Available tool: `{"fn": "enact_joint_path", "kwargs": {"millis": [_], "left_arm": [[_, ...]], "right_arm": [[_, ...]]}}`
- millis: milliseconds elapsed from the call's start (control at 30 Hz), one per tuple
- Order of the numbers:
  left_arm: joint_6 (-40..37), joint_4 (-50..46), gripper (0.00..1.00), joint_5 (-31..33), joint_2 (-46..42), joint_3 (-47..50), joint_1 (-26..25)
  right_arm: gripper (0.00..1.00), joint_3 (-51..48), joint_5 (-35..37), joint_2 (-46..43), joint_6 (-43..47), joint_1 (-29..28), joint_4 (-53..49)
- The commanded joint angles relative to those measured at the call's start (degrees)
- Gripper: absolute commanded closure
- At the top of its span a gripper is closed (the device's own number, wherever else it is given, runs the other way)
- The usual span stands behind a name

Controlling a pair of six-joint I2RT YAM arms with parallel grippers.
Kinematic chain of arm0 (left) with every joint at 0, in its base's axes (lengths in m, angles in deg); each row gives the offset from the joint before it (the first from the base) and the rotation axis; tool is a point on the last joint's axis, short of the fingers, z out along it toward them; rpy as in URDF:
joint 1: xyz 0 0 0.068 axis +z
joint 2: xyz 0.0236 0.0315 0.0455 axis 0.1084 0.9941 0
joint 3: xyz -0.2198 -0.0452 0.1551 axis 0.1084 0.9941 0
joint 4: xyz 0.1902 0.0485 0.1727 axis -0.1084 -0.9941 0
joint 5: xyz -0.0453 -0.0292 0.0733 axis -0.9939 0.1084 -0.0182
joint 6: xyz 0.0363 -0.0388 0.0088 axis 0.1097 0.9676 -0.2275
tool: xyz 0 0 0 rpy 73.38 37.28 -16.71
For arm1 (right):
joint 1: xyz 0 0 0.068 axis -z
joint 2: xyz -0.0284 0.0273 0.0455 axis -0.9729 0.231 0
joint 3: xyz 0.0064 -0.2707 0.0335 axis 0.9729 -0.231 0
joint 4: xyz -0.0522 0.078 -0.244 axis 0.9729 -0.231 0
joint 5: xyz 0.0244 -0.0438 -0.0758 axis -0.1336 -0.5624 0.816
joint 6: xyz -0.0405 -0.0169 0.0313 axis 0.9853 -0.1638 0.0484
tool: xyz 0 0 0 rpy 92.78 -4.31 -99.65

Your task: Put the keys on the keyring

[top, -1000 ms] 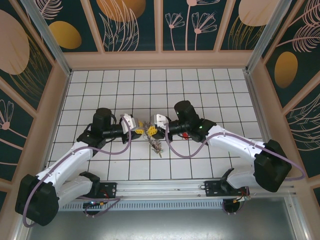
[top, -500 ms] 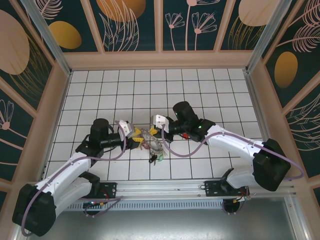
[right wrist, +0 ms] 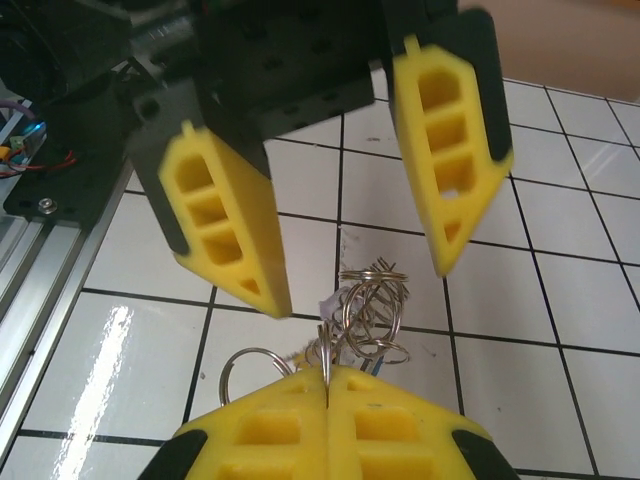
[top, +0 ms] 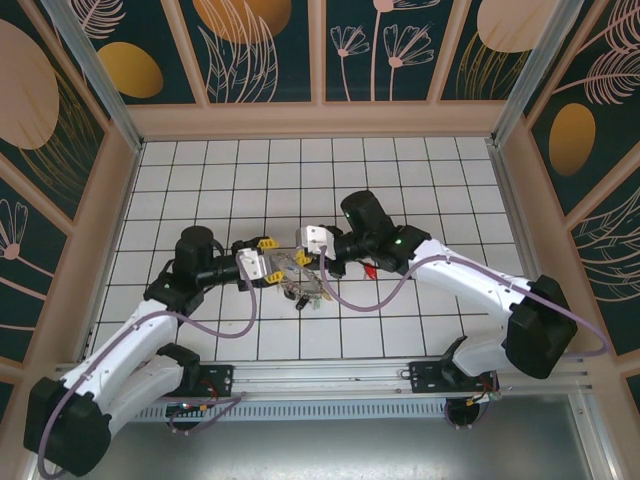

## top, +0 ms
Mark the steel key disc with rings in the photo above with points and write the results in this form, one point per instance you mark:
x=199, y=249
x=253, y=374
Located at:
x=312, y=285

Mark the red-head key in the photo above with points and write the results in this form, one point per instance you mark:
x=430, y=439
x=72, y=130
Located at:
x=371, y=272

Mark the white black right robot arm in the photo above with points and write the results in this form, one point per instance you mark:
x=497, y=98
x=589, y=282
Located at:
x=475, y=280

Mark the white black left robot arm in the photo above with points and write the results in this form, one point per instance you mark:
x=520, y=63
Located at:
x=125, y=340

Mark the grey metal sheet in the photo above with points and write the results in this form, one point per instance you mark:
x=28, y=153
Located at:
x=320, y=450

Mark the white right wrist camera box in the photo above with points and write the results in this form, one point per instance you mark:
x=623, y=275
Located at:
x=315, y=237

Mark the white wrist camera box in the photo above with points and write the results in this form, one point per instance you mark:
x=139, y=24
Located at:
x=315, y=237
x=252, y=265

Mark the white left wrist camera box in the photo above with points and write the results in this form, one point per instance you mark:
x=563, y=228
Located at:
x=252, y=265

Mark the aluminium front rail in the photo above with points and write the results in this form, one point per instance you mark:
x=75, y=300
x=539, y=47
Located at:
x=320, y=375

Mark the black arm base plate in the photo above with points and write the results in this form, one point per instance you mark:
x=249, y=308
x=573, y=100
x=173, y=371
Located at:
x=430, y=377
x=217, y=375

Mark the aluminium side rail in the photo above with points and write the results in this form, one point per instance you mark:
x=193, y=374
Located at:
x=510, y=200

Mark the aluminium corner post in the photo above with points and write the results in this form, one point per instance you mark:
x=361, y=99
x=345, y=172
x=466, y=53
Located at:
x=100, y=85
x=525, y=75

